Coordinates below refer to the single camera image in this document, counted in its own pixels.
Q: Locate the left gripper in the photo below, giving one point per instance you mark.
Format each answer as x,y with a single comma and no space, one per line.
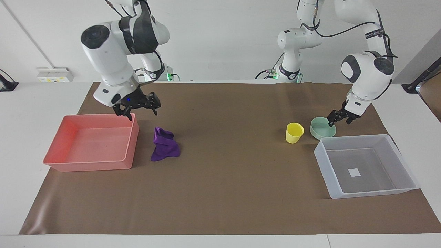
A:
348,111

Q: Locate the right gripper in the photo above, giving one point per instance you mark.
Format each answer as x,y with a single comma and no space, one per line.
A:
131,97

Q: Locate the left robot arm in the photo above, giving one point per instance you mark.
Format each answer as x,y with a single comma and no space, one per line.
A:
365,74

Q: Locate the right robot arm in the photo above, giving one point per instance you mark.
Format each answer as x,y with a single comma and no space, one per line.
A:
106,58

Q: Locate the green plastic bowl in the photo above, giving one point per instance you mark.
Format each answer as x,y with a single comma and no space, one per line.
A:
321,129

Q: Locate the purple cloth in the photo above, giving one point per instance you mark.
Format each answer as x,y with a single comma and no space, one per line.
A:
164,146

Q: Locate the yellow plastic cup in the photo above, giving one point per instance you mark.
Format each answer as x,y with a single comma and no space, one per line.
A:
294,133

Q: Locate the translucent grey plastic bin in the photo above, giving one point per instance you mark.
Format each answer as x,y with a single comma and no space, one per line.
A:
365,168

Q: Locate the white square label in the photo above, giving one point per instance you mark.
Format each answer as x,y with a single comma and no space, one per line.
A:
354,172

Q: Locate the pink plastic bin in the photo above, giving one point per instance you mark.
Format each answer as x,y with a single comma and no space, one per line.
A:
90,143

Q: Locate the black stand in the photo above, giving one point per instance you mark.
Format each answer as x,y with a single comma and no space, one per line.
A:
418,77
7,84

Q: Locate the white socket strip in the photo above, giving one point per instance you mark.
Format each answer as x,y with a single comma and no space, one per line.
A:
55,74

